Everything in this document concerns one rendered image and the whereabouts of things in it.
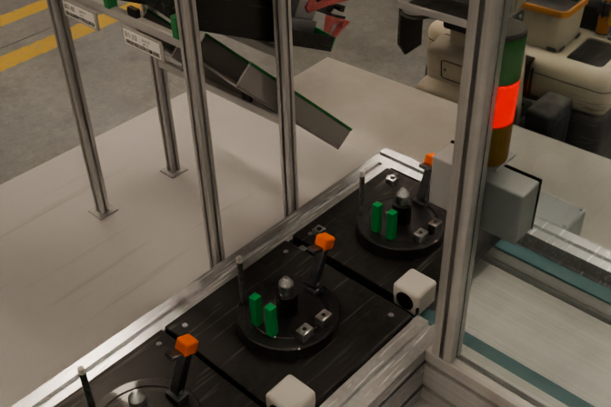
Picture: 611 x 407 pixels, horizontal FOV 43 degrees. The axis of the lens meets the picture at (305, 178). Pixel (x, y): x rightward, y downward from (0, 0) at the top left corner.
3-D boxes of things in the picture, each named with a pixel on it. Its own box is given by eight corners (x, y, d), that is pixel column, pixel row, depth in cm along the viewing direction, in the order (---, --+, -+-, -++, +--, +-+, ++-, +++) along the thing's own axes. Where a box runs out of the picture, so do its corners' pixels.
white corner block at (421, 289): (410, 286, 114) (411, 265, 112) (435, 301, 111) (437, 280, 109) (390, 303, 111) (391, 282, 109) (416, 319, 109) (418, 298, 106)
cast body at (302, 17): (293, 29, 129) (306, -12, 126) (312, 39, 126) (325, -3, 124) (258, 24, 122) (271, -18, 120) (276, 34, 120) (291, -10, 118)
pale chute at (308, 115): (294, 119, 145) (306, 99, 145) (338, 150, 136) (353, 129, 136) (190, 55, 124) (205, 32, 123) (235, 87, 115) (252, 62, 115)
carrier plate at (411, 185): (386, 176, 136) (386, 166, 135) (506, 234, 123) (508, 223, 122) (292, 244, 122) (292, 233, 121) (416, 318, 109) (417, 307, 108)
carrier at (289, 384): (285, 249, 121) (282, 184, 114) (410, 324, 108) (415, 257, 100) (165, 337, 107) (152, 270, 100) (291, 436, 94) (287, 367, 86)
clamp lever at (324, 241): (312, 279, 109) (325, 231, 106) (323, 285, 108) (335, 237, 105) (295, 284, 106) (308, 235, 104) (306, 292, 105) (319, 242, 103)
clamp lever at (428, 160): (419, 195, 124) (432, 151, 121) (429, 200, 123) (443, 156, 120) (407, 199, 121) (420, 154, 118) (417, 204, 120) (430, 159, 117)
